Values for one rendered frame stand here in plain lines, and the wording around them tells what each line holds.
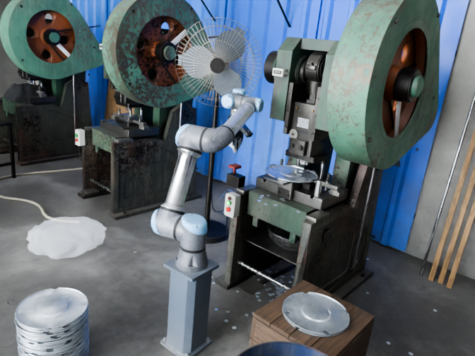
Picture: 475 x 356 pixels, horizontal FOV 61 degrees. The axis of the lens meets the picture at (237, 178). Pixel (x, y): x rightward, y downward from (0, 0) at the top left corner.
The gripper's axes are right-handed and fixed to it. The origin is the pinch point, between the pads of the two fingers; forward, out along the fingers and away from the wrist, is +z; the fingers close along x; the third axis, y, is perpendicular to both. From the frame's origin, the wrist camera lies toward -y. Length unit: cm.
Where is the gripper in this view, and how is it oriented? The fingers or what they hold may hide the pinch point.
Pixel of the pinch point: (236, 150)
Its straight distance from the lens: 235.6
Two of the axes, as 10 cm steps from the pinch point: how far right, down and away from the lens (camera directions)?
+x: -6.6, 1.8, -7.3
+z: -0.9, 9.4, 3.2
